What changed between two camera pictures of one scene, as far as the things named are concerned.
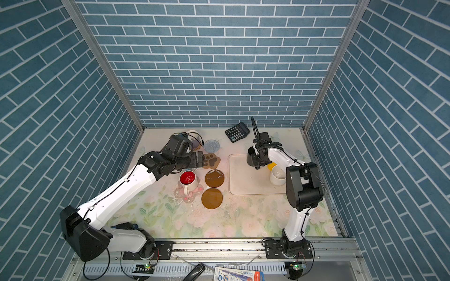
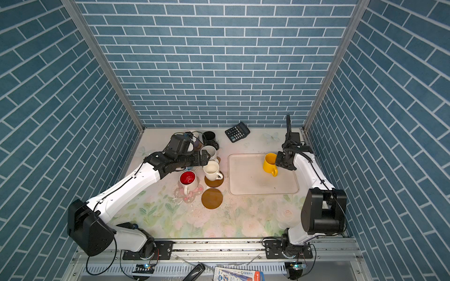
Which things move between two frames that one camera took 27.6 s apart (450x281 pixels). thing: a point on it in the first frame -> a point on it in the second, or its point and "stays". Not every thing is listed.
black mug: (251, 151) -> (208, 138)
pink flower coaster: (179, 192) stays
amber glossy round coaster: (214, 178) stays
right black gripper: (254, 157) -> (279, 154)
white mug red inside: (188, 180) stays
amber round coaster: (211, 198) stays
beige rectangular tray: (244, 180) stays
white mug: (278, 176) -> (211, 172)
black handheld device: (195, 273) stays
